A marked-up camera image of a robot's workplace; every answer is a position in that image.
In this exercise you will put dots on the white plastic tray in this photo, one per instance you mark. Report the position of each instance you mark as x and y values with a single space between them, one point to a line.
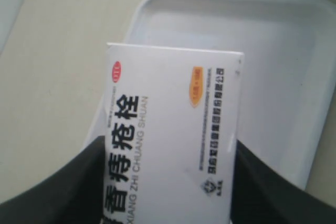
289 70

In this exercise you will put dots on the white medicine box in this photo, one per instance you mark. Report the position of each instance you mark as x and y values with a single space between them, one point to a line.
171 126

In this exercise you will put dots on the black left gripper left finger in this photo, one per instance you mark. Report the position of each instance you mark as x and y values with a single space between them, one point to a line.
71 195

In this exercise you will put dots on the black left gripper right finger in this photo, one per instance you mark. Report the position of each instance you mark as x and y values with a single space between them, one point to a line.
260 195

